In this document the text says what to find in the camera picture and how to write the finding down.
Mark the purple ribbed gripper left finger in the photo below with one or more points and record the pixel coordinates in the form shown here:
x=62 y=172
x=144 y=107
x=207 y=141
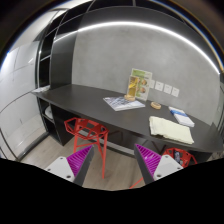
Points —
x=74 y=167

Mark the cream folded towel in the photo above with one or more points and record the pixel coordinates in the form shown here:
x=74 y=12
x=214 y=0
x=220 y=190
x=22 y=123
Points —
x=170 y=130

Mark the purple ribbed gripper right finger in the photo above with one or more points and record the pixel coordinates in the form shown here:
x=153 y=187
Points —
x=154 y=166

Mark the red metal stool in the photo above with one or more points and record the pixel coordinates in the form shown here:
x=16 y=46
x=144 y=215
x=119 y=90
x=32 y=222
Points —
x=180 y=156
x=90 y=131

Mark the white wall socket middle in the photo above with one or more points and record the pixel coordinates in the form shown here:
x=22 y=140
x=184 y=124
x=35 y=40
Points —
x=167 y=89

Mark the white wall socket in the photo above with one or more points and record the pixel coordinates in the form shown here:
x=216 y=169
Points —
x=159 y=86
x=167 y=89
x=175 y=92

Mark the dark shelving unit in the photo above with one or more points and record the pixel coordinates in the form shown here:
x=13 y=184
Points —
x=55 y=70

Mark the blue white booklet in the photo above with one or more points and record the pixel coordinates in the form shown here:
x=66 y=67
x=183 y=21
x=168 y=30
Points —
x=181 y=117

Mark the open magazine on counter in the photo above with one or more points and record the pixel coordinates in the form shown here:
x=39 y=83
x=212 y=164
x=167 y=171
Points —
x=120 y=103

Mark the red metal stool right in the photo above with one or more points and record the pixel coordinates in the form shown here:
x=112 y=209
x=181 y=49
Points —
x=180 y=156

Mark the green white upright brochure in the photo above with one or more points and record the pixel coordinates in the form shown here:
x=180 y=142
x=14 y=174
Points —
x=143 y=86

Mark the white papers on shelf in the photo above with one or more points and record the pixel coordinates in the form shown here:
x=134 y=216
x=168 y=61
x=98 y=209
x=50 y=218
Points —
x=41 y=89

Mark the red metal stool left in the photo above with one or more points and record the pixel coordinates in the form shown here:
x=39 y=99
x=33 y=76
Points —
x=90 y=131

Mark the white wall socket left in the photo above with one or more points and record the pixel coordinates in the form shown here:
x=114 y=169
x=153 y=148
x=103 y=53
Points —
x=159 y=86

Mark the white wall socket right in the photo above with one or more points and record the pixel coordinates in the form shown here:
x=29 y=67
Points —
x=175 y=92

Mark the acrylic menu stand wooden base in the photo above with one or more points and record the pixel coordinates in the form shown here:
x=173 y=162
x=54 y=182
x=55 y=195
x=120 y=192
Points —
x=132 y=88

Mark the round wooden coaster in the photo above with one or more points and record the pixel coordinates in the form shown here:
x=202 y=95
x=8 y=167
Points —
x=155 y=105

